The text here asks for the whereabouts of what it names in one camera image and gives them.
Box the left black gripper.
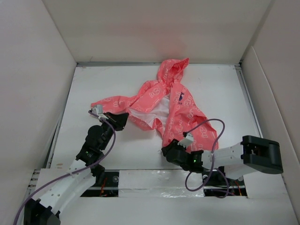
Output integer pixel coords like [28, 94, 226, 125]
[98, 112, 128, 150]

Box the pink hooded kids jacket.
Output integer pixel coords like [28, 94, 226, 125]
[91, 58, 218, 152]

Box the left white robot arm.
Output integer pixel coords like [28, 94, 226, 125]
[23, 112, 129, 225]

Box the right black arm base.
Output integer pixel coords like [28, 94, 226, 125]
[203, 168, 247, 198]

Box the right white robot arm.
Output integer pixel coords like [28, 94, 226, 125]
[162, 135, 284, 185]

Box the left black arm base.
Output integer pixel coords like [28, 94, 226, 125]
[81, 170, 120, 197]

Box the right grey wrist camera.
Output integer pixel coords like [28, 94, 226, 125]
[178, 132, 194, 148]

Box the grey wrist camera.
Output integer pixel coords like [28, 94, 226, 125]
[178, 132, 194, 148]
[88, 105, 103, 118]

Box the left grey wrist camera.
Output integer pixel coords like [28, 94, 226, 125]
[88, 105, 103, 118]

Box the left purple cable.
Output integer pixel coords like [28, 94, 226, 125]
[13, 110, 117, 225]

